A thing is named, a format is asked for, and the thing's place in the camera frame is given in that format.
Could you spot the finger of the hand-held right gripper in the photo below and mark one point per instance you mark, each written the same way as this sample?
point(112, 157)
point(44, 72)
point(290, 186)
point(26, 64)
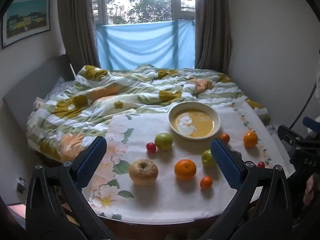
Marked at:
point(287, 133)
point(311, 123)

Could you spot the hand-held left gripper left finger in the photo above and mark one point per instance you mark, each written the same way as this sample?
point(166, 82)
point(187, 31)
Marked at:
point(92, 162)

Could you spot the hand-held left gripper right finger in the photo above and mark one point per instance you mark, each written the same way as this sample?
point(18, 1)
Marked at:
point(226, 163)

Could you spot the green apple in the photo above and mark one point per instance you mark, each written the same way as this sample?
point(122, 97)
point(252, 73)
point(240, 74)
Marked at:
point(163, 141)
point(208, 158)

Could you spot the small tangerine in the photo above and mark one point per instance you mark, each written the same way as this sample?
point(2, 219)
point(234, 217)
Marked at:
point(224, 137)
point(206, 182)

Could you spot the red cherry tomato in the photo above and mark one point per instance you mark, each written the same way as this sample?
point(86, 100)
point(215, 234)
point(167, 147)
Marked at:
point(260, 164)
point(151, 147)

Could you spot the large orange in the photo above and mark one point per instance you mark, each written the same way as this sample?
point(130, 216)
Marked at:
point(185, 169)

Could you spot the large wrinkled beige apple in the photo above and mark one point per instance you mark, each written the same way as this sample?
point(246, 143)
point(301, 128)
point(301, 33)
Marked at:
point(143, 172)

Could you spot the cream bowl with yellow inside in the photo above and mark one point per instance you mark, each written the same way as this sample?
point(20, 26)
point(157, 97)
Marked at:
point(194, 120)

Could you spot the person's right hand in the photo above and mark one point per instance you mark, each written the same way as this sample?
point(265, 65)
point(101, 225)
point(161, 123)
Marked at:
point(310, 188)

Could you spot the medium orange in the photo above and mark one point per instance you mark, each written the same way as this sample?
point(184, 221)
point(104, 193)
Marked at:
point(250, 139)

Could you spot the green striped floral duvet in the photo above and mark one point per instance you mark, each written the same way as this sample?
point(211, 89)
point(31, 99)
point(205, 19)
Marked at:
point(100, 100)

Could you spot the floral white tablecloth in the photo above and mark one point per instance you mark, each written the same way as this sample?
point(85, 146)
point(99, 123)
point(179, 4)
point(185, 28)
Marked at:
point(162, 200)

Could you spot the grey headboard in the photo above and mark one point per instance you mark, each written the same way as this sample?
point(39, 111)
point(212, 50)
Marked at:
point(37, 80)

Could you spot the light blue cloth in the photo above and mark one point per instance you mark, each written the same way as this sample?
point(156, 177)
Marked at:
point(145, 45)

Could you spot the brown curtain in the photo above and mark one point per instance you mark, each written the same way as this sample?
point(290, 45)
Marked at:
point(77, 25)
point(212, 25)

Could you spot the framed landscape picture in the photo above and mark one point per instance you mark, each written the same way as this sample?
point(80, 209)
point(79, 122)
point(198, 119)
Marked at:
point(26, 20)

